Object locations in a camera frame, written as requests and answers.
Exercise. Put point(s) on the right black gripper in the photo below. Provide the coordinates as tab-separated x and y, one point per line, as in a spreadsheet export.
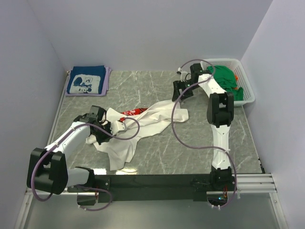
179	89

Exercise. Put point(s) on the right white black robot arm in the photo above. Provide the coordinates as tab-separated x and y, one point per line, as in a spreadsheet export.
220	114

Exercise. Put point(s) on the white t-shirt red print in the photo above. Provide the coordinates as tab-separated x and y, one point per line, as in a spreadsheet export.
152	120

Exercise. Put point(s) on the white plastic basket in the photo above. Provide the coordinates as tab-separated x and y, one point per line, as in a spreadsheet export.
245	81

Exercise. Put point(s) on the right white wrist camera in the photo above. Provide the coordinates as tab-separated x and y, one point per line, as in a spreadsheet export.
184	75

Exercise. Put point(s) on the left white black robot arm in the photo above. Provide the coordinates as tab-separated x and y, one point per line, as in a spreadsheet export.
48	166

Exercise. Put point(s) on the green t-shirt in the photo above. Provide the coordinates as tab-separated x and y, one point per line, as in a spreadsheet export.
225	78

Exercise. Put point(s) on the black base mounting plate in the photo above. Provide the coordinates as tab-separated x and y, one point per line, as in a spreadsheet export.
104	196

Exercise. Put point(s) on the folded lilac t-shirt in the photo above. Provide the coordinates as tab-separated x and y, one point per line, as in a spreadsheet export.
107	76

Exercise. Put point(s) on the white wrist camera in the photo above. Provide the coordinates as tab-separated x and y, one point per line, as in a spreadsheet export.
118	127
184	75

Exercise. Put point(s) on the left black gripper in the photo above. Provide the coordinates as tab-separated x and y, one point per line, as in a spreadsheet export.
100	137

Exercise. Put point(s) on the aluminium extrusion rail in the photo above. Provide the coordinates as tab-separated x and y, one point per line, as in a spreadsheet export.
257	183

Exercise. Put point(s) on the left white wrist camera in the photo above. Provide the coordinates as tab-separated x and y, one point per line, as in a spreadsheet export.
118	127

